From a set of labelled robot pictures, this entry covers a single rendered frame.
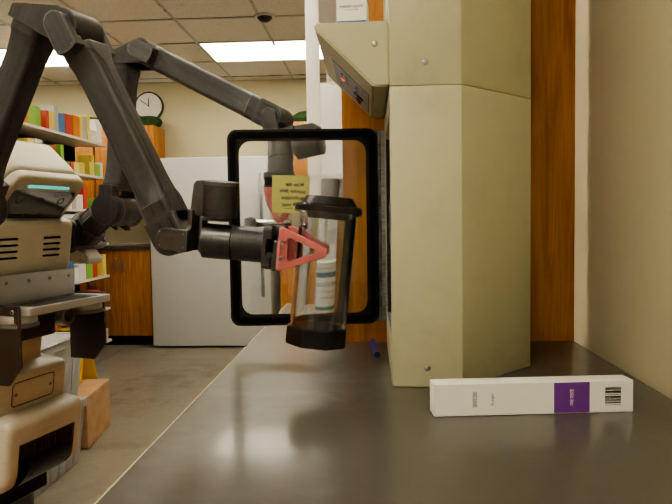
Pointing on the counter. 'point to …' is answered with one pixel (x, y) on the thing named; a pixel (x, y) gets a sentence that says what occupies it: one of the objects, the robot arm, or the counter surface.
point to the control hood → (359, 57)
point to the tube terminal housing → (459, 188)
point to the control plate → (351, 86)
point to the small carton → (352, 11)
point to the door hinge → (382, 226)
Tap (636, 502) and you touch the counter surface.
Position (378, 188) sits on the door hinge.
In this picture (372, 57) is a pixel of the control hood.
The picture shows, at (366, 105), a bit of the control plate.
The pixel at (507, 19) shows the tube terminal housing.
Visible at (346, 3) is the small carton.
